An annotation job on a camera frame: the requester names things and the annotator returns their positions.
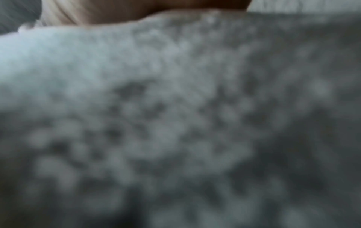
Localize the person's right hand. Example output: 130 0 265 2
39 0 252 27

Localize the white fluffy towel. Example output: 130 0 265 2
0 9 361 228

